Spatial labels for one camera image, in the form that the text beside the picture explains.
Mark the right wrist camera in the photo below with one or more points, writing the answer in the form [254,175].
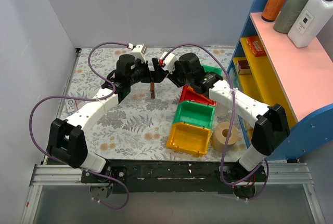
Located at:
[168,62]

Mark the toilet paper roll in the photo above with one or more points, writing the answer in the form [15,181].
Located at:
[219,135]

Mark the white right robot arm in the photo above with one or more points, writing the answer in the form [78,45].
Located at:
[269,123]

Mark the clear plastic cup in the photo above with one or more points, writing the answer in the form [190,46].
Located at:
[221,110]

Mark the red white small box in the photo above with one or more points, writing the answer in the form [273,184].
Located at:
[242,67]

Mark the clear glass tray brown handles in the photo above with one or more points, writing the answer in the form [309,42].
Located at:
[142,91]

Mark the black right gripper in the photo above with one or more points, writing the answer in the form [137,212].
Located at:
[170,76]

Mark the white square bottle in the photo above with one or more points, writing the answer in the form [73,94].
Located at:
[310,21]

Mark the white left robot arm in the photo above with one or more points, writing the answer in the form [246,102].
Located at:
[67,137]

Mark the green plastic bin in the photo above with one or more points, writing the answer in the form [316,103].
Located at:
[216,70]
[195,114]

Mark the green plastic bin far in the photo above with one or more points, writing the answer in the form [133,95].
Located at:
[216,70]

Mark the grey pump bottle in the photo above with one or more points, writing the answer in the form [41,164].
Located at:
[288,15]

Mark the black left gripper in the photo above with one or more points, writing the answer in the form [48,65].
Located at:
[146,70]

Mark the yellow plastic bin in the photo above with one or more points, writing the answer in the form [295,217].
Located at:
[189,139]

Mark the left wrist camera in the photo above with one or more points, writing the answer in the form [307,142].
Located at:
[138,51]

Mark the orange soap box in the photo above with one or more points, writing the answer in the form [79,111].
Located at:
[255,45]

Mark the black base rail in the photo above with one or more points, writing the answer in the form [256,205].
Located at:
[140,176]

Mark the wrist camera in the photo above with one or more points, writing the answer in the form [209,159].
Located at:
[138,51]
[168,62]

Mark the blue shelf unit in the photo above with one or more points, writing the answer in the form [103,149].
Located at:
[299,79]

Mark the red plastic bin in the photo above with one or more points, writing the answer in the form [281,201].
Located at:
[188,94]

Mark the packaged toothbrush on table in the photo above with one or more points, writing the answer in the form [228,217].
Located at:
[71,105]

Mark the green plastic bin near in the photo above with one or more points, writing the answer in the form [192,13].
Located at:
[195,114]

